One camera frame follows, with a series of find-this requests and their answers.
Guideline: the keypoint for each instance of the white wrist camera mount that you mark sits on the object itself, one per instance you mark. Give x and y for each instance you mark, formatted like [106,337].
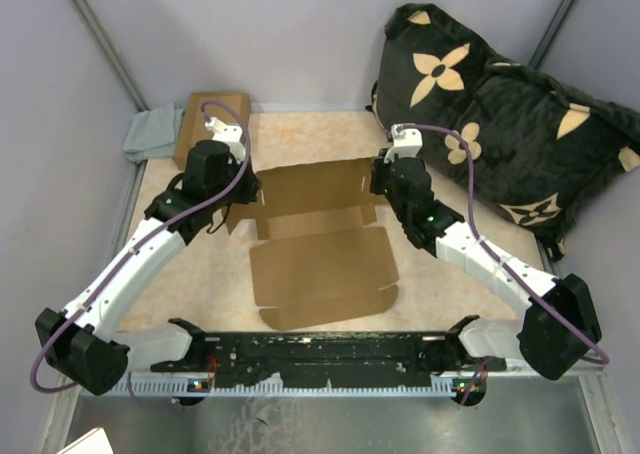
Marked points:
[230,134]
[405,142]

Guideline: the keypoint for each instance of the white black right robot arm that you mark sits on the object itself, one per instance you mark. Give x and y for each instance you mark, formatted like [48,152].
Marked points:
[555,320]

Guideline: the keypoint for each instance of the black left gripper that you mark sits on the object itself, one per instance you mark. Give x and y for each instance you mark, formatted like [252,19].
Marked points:
[252,184]

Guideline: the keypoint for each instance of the black floral plush pillow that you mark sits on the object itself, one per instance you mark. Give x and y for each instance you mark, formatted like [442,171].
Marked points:
[535,150]

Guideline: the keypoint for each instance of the grey folded cloth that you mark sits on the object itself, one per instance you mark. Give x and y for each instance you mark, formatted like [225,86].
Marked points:
[153,133]

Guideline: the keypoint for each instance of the white slotted cable duct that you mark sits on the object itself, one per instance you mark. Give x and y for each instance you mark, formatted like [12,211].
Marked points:
[196,387]

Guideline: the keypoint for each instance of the aluminium corner post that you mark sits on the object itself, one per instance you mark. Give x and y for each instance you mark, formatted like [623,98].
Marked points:
[551,33]
[110,54]

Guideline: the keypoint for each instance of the brown cardboard box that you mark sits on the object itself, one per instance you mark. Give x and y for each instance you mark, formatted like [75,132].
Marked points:
[321,257]

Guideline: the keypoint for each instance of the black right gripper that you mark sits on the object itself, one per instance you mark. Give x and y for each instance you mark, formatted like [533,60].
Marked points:
[377,169]

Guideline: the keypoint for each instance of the left aluminium corner post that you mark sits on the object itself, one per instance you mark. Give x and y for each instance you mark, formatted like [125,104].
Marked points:
[110,54]

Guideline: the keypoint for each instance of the white paper sheet corner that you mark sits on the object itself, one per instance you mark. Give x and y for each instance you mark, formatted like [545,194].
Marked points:
[93,442]

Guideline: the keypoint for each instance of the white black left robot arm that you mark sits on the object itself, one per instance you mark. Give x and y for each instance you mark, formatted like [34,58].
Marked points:
[82,341]

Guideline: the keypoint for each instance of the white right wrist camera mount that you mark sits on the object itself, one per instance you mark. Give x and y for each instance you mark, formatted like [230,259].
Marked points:
[405,142]

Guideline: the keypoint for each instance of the right aluminium corner post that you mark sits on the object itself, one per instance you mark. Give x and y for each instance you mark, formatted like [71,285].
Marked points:
[551,33]

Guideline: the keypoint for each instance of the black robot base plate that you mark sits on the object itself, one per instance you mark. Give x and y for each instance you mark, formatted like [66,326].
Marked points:
[310,359]

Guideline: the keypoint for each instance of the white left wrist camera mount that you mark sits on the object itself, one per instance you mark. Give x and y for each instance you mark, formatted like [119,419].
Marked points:
[230,134]

